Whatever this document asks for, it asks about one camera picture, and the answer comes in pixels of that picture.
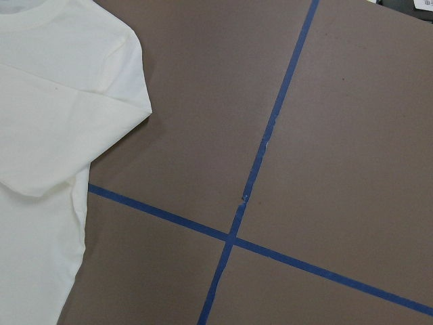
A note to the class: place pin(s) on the cream long-sleeve cat T-shirt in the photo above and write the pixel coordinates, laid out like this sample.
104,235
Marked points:
72,85

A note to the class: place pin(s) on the dark box with white label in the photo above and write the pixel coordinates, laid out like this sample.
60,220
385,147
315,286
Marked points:
406,7

